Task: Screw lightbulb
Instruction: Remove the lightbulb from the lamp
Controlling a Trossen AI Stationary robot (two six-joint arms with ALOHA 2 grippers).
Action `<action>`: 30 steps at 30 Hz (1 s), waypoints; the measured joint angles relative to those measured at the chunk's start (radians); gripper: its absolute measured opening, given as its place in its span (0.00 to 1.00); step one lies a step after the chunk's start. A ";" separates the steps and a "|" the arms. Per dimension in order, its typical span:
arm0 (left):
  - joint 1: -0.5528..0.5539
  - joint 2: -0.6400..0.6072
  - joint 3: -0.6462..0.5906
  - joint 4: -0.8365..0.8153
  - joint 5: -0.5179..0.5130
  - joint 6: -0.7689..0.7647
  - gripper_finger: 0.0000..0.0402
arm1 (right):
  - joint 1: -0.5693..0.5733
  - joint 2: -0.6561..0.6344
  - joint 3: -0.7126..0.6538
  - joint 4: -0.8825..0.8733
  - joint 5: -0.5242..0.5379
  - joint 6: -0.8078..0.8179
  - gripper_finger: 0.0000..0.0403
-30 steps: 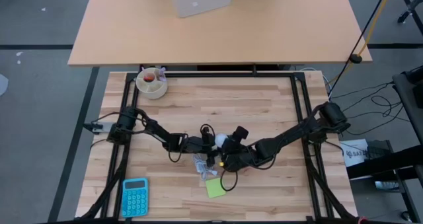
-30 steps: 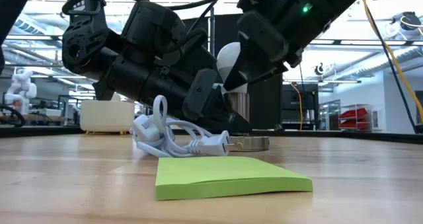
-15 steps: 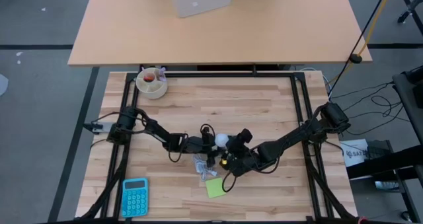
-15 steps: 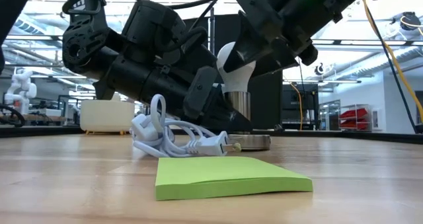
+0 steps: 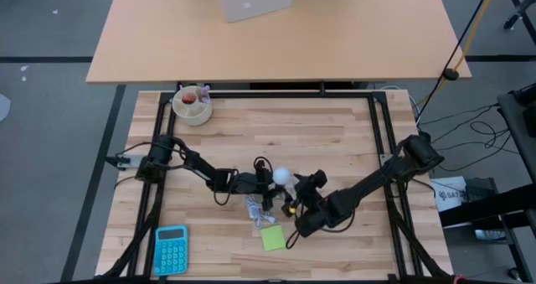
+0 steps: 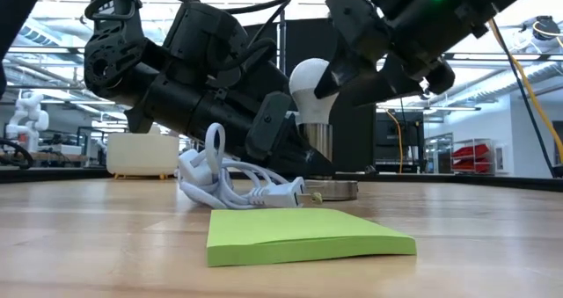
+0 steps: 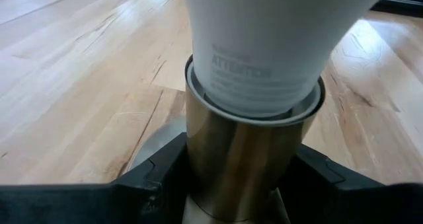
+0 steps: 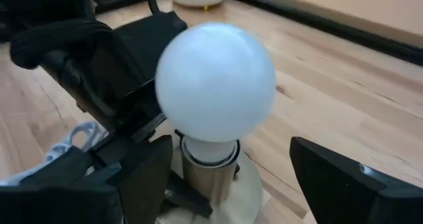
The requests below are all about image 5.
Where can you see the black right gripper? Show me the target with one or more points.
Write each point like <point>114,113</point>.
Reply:
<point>310,198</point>

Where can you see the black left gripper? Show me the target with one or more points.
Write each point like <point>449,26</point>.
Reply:
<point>251,183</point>

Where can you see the white lightbulb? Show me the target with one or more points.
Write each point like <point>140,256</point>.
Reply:
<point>281,175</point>

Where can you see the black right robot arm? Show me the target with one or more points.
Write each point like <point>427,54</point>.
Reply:
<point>377,179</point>

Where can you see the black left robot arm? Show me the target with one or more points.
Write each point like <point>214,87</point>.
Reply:
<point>201,166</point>

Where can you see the green sticky note pad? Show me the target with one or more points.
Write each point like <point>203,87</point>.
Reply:
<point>273,238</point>

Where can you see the blue calculator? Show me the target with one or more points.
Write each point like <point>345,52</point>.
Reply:
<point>171,250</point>

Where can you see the white round desk organizer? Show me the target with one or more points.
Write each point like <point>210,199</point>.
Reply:
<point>192,112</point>

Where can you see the pink purple tool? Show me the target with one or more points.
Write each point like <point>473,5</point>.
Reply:
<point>205,94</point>

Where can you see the tan wooden desk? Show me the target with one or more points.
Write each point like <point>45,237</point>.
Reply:
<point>272,45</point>

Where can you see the white printed paper bag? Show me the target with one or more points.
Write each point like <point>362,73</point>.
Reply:
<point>450,194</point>

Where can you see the black side cart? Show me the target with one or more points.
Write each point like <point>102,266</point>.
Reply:
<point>515,112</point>

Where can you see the black office chair base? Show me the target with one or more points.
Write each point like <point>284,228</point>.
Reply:
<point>521,11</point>

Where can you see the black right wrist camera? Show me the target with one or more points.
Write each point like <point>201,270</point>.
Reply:
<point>319,178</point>

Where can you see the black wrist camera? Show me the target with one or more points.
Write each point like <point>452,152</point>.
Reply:
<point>319,178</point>
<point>263,168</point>

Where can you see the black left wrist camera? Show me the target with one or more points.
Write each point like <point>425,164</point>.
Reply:
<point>263,168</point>

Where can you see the black aluminium table frame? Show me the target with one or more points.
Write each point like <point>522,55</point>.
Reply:
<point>272,94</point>

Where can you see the grey arm base bracket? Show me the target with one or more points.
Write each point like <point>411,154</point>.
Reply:
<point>123,161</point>

